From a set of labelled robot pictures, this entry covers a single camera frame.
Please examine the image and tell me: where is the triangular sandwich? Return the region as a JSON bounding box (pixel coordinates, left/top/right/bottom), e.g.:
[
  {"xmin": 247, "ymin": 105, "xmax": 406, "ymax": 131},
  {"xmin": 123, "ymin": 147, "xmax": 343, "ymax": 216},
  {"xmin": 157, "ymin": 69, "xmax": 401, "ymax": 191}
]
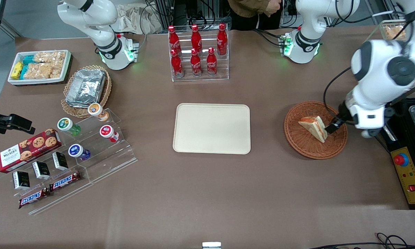
[{"xmin": 298, "ymin": 116, "xmax": 328, "ymax": 144}]

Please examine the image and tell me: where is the round brown wicker basket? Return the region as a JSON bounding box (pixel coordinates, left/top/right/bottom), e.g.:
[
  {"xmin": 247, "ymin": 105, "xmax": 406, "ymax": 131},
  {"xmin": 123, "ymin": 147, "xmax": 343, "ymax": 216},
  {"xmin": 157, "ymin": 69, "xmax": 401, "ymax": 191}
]
[{"xmin": 284, "ymin": 101, "xmax": 349, "ymax": 160}]

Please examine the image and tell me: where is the oval wicker basket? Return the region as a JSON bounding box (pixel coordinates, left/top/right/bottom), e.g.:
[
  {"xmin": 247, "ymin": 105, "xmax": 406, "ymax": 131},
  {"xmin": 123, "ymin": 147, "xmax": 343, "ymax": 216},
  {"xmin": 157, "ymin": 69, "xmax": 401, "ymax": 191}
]
[{"xmin": 61, "ymin": 65, "xmax": 112, "ymax": 118}]

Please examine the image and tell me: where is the beige plastic tray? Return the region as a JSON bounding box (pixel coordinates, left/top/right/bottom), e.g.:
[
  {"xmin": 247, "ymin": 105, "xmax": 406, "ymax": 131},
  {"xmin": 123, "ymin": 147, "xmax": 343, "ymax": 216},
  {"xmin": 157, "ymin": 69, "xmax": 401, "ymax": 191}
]
[{"xmin": 173, "ymin": 103, "xmax": 251, "ymax": 155}]

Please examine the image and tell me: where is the red Walkers cookie box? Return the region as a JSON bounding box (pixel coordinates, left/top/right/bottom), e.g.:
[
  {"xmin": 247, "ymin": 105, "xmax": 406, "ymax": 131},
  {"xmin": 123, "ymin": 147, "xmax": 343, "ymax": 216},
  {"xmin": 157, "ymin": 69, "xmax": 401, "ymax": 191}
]
[{"xmin": 0, "ymin": 128, "xmax": 63, "ymax": 173}]

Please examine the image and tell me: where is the black side appliance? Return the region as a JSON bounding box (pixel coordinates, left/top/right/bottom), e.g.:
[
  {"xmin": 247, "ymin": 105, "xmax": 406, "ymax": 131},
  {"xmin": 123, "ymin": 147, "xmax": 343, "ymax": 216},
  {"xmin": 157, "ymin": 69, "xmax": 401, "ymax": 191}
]
[{"xmin": 380, "ymin": 93, "xmax": 415, "ymax": 153}]

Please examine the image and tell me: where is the green gum bottle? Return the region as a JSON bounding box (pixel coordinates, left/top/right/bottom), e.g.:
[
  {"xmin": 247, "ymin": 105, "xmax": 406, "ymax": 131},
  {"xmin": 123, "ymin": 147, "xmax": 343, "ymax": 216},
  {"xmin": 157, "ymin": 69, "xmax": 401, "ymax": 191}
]
[{"xmin": 57, "ymin": 118, "xmax": 82, "ymax": 137}]

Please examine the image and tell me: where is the white rectangular snack bin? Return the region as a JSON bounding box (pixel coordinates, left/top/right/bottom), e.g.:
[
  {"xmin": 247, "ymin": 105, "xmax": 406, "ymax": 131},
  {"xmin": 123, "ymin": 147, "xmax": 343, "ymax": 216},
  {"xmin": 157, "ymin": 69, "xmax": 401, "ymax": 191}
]
[{"xmin": 7, "ymin": 50, "xmax": 72, "ymax": 86}]

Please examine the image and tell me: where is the small black white box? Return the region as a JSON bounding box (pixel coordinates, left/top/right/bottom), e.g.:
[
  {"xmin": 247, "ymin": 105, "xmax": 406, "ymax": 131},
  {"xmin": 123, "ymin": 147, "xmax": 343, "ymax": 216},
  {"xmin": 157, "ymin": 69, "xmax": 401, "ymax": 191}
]
[
  {"xmin": 52, "ymin": 151, "xmax": 69, "ymax": 171},
  {"xmin": 13, "ymin": 171, "xmax": 31, "ymax": 190},
  {"xmin": 32, "ymin": 161, "xmax": 51, "ymax": 180}
]

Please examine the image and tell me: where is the yellow snack packet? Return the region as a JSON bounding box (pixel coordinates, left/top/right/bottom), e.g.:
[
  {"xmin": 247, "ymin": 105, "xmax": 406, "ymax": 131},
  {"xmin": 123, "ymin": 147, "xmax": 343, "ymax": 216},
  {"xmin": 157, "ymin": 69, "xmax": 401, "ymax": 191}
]
[{"xmin": 10, "ymin": 62, "xmax": 24, "ymax": 80}]

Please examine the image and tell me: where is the red emergency stop button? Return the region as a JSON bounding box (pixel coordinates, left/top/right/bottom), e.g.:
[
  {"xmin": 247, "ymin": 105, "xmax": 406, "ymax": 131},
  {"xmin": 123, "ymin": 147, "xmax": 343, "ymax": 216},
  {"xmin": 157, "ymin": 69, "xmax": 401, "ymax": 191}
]
[{"xmin": 394, "ymin": 153, "xmax": 409, "ymax": 167}]

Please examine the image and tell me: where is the purple gum bottle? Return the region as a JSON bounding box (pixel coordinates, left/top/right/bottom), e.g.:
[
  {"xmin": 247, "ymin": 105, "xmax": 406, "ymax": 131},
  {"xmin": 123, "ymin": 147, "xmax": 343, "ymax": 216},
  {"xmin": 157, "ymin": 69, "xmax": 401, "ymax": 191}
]
[{"xmin": 68, "ymin": 144, "xmax": 91, "ymax": 161}]

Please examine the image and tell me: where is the Snickers chocolate bar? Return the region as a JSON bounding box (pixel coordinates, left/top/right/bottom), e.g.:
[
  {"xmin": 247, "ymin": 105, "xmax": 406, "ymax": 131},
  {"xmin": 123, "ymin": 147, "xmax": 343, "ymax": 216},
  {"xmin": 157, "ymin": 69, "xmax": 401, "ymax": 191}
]
[
  {"xmin": 50, "ymin": 171, "xmax": 82, "ymax": 192},
  {"xmin": 19, "ymin": 188, "xmax": 51, "ymax": 209}
]

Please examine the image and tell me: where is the stack of foil trays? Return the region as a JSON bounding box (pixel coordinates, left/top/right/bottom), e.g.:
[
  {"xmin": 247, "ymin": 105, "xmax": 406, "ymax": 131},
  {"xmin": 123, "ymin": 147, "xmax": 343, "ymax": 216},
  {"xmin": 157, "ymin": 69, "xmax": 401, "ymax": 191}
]
[{"xmin": 65, "ymin": 69, "xmax": 107, "ymax": 109}]

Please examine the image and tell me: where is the orange gum bottle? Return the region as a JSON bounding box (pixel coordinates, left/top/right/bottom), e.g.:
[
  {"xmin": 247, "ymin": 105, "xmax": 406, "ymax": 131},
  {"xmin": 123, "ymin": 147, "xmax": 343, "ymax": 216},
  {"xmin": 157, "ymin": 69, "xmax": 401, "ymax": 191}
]
[{"xmin": 88, "ymin": 103, "xmax": 110, "ymax": 122}]

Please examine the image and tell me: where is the clear acrylic snack step stand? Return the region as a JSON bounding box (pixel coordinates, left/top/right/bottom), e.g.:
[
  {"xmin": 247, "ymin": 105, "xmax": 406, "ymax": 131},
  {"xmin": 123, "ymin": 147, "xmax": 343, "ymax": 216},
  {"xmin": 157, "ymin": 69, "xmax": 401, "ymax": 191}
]
[{"xmin": 0, "ymin": 149, "xmax": 94, "ymax": 216}]

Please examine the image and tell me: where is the red gum bottle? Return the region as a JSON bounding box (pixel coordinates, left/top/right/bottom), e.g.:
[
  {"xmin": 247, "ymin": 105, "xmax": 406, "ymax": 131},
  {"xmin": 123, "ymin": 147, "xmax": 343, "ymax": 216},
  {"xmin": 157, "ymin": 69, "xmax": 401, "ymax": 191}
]
[{"xmin": 100, "ymin": 125, "xmax": 120, "ymax": 143}]

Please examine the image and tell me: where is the clear box of snacks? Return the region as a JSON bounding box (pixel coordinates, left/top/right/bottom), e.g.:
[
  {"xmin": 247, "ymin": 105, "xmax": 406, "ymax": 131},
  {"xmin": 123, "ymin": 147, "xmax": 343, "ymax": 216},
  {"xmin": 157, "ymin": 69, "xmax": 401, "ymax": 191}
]
[{"xmin": 380, "ymin": 20, "xmax": 408, "ymax": 43}]

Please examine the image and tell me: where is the yellow control box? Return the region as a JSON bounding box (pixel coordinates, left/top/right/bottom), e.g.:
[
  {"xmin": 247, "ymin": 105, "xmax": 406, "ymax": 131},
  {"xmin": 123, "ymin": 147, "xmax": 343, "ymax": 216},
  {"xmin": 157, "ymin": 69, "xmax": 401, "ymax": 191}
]
[{"xmin": 390, "ymin": 147, "xmax": 415, "ymax": 210}]

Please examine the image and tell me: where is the clear acrylic bottle step stand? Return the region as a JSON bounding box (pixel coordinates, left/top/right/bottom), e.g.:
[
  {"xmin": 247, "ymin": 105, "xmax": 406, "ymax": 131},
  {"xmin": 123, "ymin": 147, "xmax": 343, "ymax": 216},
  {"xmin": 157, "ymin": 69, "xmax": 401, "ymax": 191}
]
[{"xmin": 59, "ymin": 108, "xmax": 138, "ymax": 184}]

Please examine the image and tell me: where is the red cola bottle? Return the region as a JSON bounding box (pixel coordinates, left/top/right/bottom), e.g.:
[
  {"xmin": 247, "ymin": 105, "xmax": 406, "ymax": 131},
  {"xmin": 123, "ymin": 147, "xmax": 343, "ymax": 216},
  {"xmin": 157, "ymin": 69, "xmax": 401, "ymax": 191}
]
[
  {"xmin": 216, "ymin": 23, "xmax": 228, "ymax": 56},
  {"xmin": 190, "ymin": 48, "xmax": 203, "ymax": 77},
  {"xmin": 206, "ymin": 47, "xmax": 218, "ymax": 77},
  {"xmin": 170, "ymin": 49, "xmax": 184, "ymax": 78},
  {"xmin": 191, "ymin": 24, "xmax": 203, "ymax": 52},
  {"xmin": 168, "ymin": 25, "xmax": 181, "ymax": 56}
]

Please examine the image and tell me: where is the person in brown jacket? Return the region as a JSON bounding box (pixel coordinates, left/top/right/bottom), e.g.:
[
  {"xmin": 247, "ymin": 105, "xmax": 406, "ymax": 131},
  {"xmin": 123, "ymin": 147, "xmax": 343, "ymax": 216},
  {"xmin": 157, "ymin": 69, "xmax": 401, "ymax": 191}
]
[{"xmin": 227, "ymin": 0, "xmax": 283, "ymax": 18}]

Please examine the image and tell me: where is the clear acrylic bottle rack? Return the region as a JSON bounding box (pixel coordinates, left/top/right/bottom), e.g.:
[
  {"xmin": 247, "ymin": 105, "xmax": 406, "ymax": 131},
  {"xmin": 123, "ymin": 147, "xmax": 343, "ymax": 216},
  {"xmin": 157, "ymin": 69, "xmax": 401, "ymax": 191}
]
[{"xmin": 168, "ymin": 26, "xmax": 229, "ymax": 83}]

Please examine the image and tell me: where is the crumpled white plastic bag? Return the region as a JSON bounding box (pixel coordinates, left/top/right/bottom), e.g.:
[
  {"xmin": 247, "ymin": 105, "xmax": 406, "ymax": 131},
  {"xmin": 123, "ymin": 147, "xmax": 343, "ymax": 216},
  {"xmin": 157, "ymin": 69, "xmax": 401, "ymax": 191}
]
[{"xmin": 115, "ymin": 3, "xmax": 163, "ymax": 35}]

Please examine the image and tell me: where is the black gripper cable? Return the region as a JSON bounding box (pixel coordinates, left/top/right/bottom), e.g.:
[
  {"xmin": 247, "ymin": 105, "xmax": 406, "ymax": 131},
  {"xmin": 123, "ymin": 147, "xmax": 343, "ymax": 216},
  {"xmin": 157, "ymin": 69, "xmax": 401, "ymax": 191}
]
[{"xmin": 323, "ymin": 66, "xmax": 353, "ymax": 117}]

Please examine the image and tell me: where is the black cable on floor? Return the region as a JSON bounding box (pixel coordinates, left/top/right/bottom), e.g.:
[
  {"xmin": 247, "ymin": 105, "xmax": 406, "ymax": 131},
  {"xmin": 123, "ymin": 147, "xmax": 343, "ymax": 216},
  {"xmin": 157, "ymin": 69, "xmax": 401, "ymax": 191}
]
[{"xmin": 308, "ymin": 232, "xmax": 415, "ymax": 249}]

